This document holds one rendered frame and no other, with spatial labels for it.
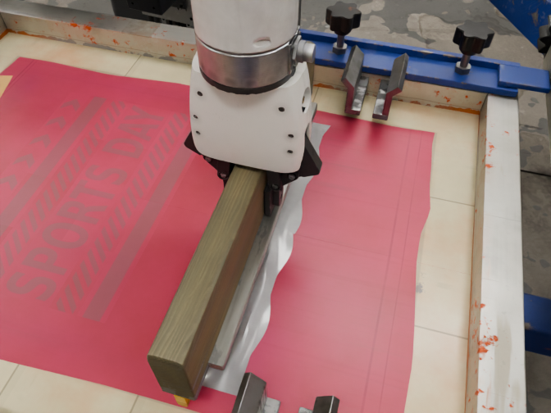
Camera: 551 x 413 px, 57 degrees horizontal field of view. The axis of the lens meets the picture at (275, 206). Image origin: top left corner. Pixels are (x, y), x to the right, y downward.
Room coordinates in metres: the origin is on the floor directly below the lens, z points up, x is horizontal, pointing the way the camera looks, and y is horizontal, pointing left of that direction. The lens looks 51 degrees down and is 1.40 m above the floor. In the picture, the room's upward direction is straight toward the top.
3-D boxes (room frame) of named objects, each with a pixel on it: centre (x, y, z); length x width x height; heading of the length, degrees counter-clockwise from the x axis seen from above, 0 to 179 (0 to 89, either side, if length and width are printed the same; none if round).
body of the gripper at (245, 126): (0.33, 0.02, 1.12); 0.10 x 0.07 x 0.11; 74
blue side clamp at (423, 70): (0.57, -0.16, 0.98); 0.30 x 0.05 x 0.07; 74
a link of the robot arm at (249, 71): (0.33, 0.01, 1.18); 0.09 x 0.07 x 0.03; 74
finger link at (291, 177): (0.33, -0.01, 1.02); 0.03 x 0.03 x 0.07; 74
